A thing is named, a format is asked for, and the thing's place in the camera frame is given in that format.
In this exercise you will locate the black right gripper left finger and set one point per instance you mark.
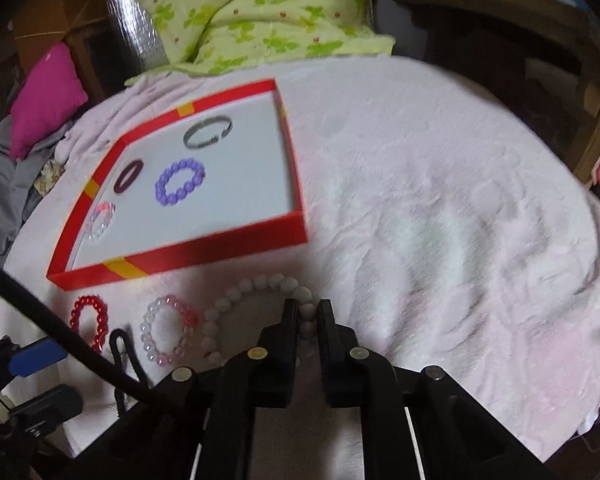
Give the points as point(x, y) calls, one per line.
point(276, 370)

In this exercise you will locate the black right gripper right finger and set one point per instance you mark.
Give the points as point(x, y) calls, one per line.
point(337, 366)

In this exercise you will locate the pink fuzzy blanket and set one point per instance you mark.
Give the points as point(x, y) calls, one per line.
point(441, 229)

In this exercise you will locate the red shallow tray box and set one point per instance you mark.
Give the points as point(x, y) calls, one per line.
point(238, 197)

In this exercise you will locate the silver metal bangle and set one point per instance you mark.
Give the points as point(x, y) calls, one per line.
point(207, 132)

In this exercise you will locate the grey bedsheet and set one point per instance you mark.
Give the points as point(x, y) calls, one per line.
point(18, 197)

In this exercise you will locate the floral patterned cloth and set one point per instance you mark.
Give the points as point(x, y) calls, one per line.
point(48, 176)

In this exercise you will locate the silver foil insulation sheet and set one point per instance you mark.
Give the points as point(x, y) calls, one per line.
point(140, 44)

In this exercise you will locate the magenta pillow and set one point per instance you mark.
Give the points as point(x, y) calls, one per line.
point(50, 96)

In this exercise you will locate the green clover quilt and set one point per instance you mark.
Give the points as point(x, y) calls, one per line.
point(214, 37)

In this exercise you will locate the wooden bench shelf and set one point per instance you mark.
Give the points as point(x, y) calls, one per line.
point(540, 58)

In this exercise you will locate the dark maroon ring bangle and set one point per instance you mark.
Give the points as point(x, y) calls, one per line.
point(128, 175)

